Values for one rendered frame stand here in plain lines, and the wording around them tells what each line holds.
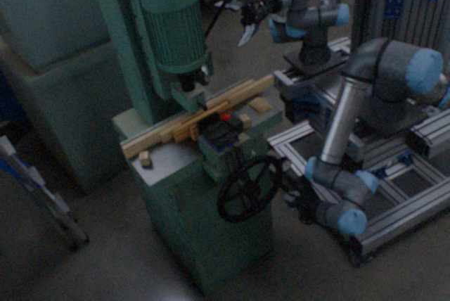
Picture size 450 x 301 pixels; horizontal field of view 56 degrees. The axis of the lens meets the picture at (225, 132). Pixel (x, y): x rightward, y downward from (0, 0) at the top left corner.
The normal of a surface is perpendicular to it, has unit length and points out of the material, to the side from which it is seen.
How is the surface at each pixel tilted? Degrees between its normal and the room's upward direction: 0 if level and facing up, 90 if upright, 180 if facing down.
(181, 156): 0
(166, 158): 0
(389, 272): 0
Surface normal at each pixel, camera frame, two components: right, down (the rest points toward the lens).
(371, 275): -0.11, -0.73
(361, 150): 0.45, 0.56
